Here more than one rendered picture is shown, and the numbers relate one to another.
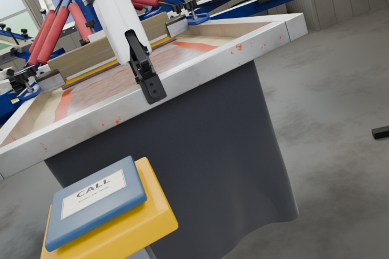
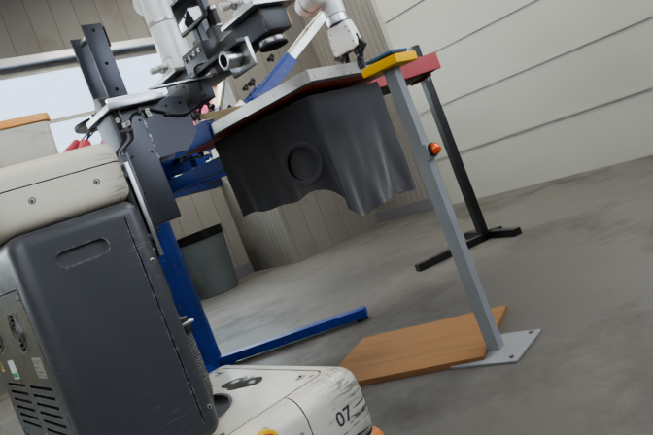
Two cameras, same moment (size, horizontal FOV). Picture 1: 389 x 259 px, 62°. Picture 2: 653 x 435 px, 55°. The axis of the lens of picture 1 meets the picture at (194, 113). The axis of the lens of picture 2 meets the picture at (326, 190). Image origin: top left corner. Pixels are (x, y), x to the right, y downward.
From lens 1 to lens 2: 1.92 m
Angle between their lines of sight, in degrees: 44
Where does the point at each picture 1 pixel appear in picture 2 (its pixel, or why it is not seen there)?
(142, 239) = (411, 55)
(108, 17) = (350, 26)
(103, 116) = (346, 68)
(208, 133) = (367, 113)
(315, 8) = (290, 234)
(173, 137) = (355, 108)
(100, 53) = not seen: hidden behind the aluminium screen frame
